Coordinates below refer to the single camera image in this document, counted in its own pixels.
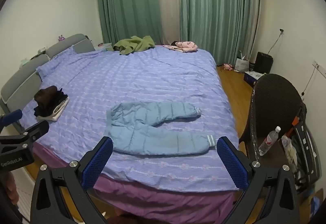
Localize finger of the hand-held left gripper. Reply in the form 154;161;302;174
15;120;50;143
0;109;23;128

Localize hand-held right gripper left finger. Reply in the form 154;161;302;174
31;136;114;224

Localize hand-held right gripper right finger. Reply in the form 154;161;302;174
216;136;300;224

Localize light blue padded pants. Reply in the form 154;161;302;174
104;101;217;156

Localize stack of folded dark clothes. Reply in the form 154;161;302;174
34;86;70;122

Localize clear plastic water bottle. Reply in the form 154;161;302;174
258;126;282;156

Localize grey padded headboard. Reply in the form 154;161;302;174
0;34;96;135

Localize white plastic bag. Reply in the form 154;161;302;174
281;134;299;168

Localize dark wicker chair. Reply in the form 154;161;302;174
239;73;308;189

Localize purple striped bed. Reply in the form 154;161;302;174
18;44;240;217

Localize blue cardboard box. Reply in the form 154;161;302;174
243;71;265;88

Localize white paper bag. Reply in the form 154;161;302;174
234;51;249;73

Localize black tower appliance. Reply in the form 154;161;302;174
254;52;274;75

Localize olive green garment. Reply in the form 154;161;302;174
106;35;156;55

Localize pink patterned garment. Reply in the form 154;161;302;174
163;41;198;53

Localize green curtain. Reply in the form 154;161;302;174
95;0;163;46
178;0;252;66

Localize cream sheer curtain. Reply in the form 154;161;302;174
154;0;182;45

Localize black power cable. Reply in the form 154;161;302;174
267;29;285;54

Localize white wall socket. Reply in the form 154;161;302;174
313;60;325;75

